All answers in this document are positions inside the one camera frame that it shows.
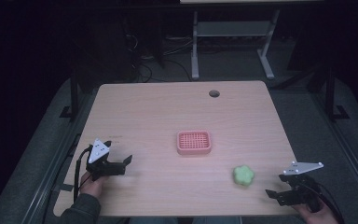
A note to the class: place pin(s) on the black metal stand post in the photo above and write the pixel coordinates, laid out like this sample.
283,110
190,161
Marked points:
332,96
73,96

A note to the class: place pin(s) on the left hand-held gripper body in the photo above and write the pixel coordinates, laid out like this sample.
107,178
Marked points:
104,169

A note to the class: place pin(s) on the white metal stand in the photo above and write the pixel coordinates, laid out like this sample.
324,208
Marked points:
233,29

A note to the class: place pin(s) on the pink soap dish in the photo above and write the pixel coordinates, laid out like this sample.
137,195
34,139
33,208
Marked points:
194,142

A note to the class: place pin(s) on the person's right hand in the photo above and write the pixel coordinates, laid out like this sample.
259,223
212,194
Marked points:
318,215

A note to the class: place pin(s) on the green flower-shaped soap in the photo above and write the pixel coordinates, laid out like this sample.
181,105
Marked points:
244,175

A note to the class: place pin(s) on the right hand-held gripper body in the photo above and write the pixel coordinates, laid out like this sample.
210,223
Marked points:
298,191

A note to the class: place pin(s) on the person's left hand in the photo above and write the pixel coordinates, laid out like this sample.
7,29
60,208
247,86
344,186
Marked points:
92,185

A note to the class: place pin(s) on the metal floor rail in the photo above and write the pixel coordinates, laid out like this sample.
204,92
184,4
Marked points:
52,168
345,143

